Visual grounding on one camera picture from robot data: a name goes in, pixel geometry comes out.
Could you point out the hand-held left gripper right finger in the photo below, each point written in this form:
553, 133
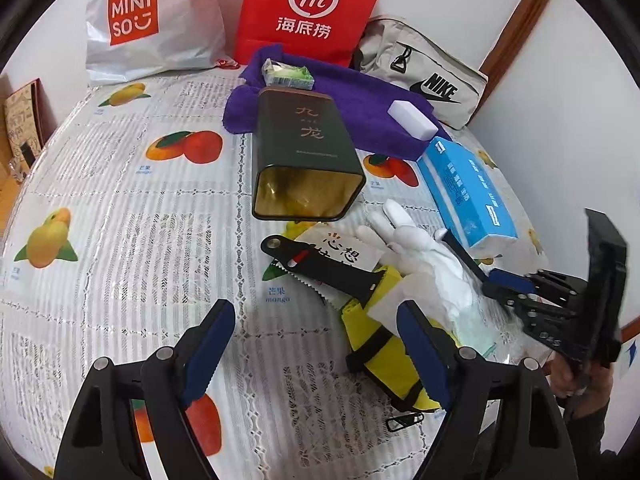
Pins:
420, 345

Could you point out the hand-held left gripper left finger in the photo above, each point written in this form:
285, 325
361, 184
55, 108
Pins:
210, 350

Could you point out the red paper bag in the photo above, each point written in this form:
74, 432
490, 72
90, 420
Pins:
260, 10

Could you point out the white wet wipe sachet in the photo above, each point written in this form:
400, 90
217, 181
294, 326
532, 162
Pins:
350, 250

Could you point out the wooden door frame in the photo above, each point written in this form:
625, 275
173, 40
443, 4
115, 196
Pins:
520, 15

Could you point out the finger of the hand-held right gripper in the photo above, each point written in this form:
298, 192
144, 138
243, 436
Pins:
462, 257
510, 280

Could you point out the small light green packet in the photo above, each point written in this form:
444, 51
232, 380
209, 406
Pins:
287, 75

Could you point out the blue tissue box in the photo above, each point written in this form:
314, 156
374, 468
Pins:
460, 185

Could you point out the white sponge block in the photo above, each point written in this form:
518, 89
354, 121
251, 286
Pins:
412, 120

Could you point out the grey waist bag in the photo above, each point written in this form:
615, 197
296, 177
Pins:
380, 40

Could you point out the white plastic shopping bag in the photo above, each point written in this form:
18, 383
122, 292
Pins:
190, 20

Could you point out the dark green tin box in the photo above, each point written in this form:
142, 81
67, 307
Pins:
300, 130

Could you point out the black binder clip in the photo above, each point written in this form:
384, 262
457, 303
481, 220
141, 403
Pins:
400, 422

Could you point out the purple towel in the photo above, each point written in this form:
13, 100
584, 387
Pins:
360, 105

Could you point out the white glove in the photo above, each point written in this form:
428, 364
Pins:
430, 265

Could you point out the brown cardboard box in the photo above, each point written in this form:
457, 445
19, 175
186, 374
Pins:
22, 120

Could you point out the person's right forearm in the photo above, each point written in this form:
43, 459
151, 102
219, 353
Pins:
587, 440

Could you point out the fruit print tablecloth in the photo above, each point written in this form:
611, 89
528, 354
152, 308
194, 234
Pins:
125, 240

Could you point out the person's right hand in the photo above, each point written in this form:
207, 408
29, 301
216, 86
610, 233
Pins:
562, 377

